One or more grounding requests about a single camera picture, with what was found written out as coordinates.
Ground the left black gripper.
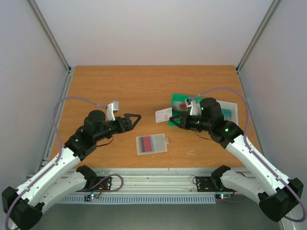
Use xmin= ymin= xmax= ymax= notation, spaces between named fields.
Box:
xmin=95 ymin=114 xmax=142 ymax=142

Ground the translucent grey card holder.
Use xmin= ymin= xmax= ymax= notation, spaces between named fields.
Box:
xmin=136 ymin=134 xmax=168 ymax=155

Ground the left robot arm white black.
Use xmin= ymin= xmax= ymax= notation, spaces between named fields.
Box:
xmin=1 ymin=110 xmax=141 ymax=230

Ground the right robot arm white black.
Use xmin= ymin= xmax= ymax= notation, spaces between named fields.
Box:
xmin=169 ymin=98 xmax=304 ymax=222

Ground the card with red circles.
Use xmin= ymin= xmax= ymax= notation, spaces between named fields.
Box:
xmin=172 ymin=101 xmax=188 ymax=111

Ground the red card black stripe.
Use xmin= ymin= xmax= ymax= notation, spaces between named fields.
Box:
xmin=139 ymin=136 xmax=153 ymax=153

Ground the teal VIP card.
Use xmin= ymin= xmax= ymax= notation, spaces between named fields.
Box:
xmin=221 ymin=108 xmax=232 ymax=119

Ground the green left bin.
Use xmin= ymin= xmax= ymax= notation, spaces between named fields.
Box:
xmin=170 ymin=93 xmax=191 ymax=116

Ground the white right bin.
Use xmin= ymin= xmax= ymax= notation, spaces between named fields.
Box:
xmin=217 ymin=100 xmax=239 ymax=125

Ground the right small circuit board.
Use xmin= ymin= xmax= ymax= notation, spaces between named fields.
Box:
xmin=215 ymin=193 xmax=234 ymax=200

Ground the small circuit board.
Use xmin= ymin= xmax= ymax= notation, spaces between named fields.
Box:
xmin=215 ymin=193 xmax=234 ymax=200
xmin=83 ymin=194 xmax=99 ymax=202

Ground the left small circuit board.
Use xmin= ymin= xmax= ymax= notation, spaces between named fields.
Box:
xmin=83 ymin=194 xmax=99 ymax=202

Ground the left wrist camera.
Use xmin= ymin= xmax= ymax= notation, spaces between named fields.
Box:
xmin=106 ymin=101 xmax=119 ymax=121

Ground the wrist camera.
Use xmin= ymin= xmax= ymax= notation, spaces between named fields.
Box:
xmin=106 ymin=101 xmax=119 ymax=121
xmin=185 ymin=98 xmax=199 ymax=115

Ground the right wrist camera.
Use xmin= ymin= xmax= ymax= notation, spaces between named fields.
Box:
xmin=185 ymin=98 xmax=199 ymax=115

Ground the aluminium front rail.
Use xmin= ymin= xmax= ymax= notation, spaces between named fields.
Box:
xmin=93 ymin=167 xmax=216 ymax=195

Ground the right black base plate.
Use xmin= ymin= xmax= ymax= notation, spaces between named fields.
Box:
xmin=192 ymin=176 xmax=234 ymax=193

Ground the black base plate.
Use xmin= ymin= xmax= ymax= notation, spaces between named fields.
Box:
xmin=192 ymin=176 xmax=234 ymax=193
xmin=78 ymin=176 xmax=112 ymax=192

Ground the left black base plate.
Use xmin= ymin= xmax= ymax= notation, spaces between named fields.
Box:
xmin=78 ymin=176 xmax=112 ymax=192

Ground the left aluminium frame post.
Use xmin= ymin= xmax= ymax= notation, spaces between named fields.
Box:
xmin=26 ymin=0 xmax=71 ymax=72

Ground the aluminium frame post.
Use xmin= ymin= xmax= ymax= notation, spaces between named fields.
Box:
xmin=26 ymin=0 xmax=71 ymax=72
xmin=236 ymin=0 xmax=282 ymax=72

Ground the grey slotted cable duct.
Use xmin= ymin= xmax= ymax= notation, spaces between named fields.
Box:
xmin=60 ymin=194 xmax=216 ymax=205

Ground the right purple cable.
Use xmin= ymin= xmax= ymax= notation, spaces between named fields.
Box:
xmin=191 ymin=87 xmax=307 ymax=223

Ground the right aluminium frame post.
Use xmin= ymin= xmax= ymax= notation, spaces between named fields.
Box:
xmin=236 ymin=0 xmax=282 ymax=72

